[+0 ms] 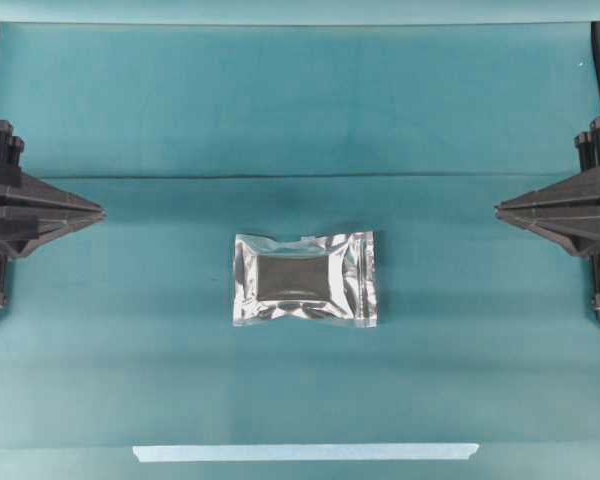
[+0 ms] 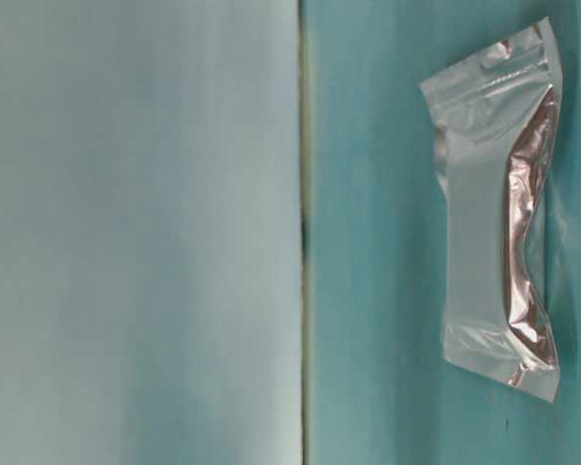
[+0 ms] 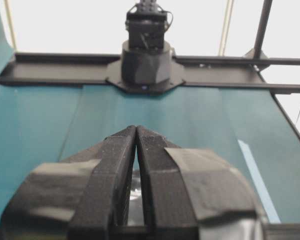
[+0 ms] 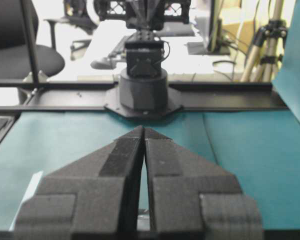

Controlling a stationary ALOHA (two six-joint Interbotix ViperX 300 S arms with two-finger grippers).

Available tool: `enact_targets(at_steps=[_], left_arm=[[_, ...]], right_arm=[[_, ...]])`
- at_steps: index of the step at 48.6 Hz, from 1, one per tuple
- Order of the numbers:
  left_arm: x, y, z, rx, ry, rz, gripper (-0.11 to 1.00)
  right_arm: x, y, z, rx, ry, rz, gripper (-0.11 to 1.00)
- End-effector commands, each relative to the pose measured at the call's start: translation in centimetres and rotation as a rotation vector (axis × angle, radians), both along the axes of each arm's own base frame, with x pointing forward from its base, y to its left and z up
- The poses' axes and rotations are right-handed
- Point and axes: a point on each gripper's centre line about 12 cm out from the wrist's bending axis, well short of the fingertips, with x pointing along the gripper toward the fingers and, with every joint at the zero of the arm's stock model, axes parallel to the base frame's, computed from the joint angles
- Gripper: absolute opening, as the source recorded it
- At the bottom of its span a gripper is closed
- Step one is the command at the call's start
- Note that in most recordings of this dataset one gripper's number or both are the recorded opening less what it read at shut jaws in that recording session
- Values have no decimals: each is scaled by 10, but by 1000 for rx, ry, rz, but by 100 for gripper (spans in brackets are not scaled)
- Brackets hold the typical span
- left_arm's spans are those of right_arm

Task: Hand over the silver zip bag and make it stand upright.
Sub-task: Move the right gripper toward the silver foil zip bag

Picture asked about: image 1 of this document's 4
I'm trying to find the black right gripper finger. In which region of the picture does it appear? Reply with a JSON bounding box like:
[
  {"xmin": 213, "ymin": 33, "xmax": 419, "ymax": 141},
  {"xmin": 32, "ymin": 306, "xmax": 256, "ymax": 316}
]
[
  {"xmin": 495, "ymin": 209, "xmax": 600, "ymax": 255},
  {"xmin": 495, "ymin": 169, "xmax": 600, "ymax": 211}
]

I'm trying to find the light blue tape strip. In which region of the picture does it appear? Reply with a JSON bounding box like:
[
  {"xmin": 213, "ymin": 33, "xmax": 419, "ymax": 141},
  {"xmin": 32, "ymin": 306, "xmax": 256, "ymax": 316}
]
[{"xmin": 132, "ymin": 443, "xmax": 480, "ymax": 463}]

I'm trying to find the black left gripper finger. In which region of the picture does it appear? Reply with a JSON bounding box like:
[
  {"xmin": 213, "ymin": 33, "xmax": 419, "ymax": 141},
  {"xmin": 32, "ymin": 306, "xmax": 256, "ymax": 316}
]
[
  {"xmin": 0, "ymin": 211, "xmax": 105, "ymax": 258},
  {"xmin": 9, "ymin": 172, "xmax": 104, "ymax": 213}
]

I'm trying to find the silver zip bag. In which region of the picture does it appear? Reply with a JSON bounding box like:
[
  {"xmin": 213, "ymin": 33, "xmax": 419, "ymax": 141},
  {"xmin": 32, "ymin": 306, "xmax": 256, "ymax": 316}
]
[{"xmin": 233, "ymin": 231, "xmax": 378, "ymax": 328}]

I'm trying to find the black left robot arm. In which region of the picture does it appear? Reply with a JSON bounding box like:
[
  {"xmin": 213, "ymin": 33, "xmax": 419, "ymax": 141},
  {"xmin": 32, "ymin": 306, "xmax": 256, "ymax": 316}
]
[{"xmin": 0, "ymin": 120, "xmax": 106, "ymax": 309}]

